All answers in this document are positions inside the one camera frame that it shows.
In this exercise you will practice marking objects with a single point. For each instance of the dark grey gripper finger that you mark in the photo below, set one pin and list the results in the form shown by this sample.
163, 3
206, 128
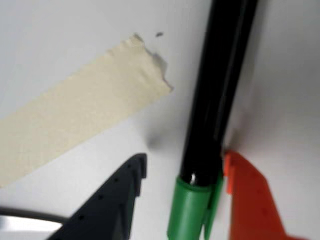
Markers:
105, 212

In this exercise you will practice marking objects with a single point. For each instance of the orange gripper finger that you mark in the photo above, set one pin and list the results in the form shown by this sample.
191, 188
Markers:
252, 207

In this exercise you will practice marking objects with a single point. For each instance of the green marker with black barrel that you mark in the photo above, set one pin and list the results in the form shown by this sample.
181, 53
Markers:
212, 100

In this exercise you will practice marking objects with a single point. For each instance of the long beige masking tape strip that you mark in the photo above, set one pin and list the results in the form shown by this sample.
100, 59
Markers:
82, 107

